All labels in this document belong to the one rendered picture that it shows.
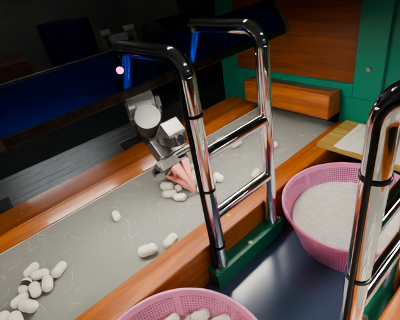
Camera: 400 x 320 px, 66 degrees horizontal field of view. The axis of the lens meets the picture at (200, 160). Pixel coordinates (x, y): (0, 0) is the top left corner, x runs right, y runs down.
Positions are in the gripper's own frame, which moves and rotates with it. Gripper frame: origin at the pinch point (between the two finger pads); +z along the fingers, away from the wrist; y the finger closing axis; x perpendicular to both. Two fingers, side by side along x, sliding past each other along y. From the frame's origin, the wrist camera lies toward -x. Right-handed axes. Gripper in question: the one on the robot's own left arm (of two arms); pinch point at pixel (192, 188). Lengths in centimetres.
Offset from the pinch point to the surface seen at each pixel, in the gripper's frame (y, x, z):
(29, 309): -39.0, -1.6, 1.7
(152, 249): -17.0, -5.4, 6.0
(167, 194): -4.9, 2.7, -2.4
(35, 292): -37.2, 0.2, -0.3
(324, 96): 40.6, -13.5, 0.7
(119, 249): -21.2, 0.7, 1.8
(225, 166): 13.3, 3.0, -0.4
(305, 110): 40.5, -5.9, 0.0
